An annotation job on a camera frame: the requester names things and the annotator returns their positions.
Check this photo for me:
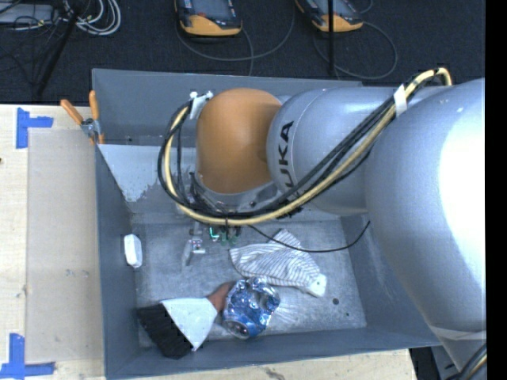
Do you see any crushed blue and silver can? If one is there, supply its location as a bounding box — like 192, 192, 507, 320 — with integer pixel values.
220, 276, 282, 340

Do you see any grey metal bin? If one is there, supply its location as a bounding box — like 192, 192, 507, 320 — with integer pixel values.
90, 68, 445, 380

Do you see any white rectangular block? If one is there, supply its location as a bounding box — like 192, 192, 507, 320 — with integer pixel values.
123, 233, 144, 269

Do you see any pale cardboard board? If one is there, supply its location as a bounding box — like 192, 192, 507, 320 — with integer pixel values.
24, 127, 105, 366

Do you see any white brush with black bristles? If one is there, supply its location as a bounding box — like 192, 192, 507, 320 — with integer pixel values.
135, 280, 238, 360

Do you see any white striped cloth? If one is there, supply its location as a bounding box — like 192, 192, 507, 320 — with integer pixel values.
228, 228, 329, 298

